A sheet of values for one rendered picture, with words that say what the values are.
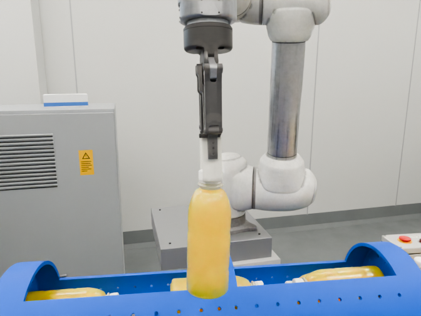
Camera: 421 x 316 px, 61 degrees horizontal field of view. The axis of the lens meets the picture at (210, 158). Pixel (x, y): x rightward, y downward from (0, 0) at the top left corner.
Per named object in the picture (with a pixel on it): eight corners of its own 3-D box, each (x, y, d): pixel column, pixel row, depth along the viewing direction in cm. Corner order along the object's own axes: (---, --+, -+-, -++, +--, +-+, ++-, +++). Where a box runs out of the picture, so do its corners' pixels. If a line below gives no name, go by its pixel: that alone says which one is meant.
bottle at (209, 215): (234, 297, 58) (239, 184, 55) (192, 303, 56) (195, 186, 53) (220, 277, 65) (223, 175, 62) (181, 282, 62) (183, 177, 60)
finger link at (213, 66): (216, 53, 54) (220, 39, 49) (218, 87, 54) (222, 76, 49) (200, 53, 54) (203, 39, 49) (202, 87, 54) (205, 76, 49)
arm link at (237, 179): (207, 202, 143) (207, 148, 138) (252, 205, 140) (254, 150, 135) (199, 217, 127) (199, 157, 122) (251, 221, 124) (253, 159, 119)
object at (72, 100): (45, 106, 217) (43, 93, 215) (87, 105, 225) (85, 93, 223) (44, 108, 205) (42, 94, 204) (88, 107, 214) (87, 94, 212)
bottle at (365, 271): (391, 283, 79) (309, 289, 77) (381, 303, 82) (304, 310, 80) (374, 258, 85) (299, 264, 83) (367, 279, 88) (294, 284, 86)
